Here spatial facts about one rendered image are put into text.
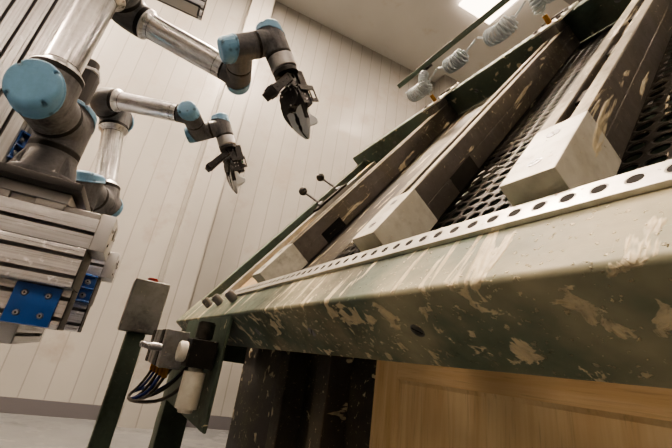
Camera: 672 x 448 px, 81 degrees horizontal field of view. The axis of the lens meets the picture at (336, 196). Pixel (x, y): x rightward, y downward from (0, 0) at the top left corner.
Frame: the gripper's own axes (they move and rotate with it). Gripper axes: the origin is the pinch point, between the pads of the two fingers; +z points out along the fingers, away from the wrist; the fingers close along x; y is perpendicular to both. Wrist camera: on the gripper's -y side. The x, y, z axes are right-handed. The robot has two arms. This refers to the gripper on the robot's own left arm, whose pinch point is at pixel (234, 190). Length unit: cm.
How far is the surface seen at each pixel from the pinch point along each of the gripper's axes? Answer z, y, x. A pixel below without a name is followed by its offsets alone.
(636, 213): 48, -15, -144
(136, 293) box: 31, -43, 0
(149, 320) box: 42, -41, 0
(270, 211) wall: -55, 128, 312
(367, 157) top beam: -9, 78, 9
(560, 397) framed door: 68, -3, -122
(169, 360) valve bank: 54, -40, -46
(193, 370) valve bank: 56, -36, -59
